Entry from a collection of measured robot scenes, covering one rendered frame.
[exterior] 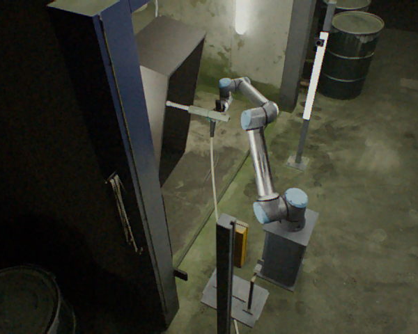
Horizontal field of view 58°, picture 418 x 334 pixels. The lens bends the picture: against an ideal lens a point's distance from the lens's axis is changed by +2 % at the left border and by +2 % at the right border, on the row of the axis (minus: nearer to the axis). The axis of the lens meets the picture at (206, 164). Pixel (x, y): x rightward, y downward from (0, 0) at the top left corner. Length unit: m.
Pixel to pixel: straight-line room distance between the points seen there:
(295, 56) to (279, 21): 0.40
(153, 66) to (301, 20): 2.22
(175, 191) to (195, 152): 0.60
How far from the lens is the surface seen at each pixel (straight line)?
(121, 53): 1.35
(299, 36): 4.18
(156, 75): 2.19
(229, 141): 4.11
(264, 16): 4.22
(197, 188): 3.62
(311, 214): 2.73
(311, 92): 3.42
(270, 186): 2.38
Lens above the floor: 2.74
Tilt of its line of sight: 45 degrees down
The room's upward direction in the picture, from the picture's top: 2 degrees counter-clockwise
